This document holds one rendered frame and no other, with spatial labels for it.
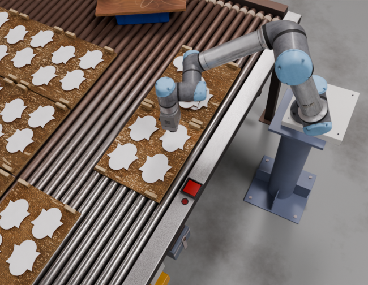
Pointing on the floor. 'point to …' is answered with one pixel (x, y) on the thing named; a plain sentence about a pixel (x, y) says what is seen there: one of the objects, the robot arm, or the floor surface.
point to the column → (285, 171)
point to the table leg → (266, 117)
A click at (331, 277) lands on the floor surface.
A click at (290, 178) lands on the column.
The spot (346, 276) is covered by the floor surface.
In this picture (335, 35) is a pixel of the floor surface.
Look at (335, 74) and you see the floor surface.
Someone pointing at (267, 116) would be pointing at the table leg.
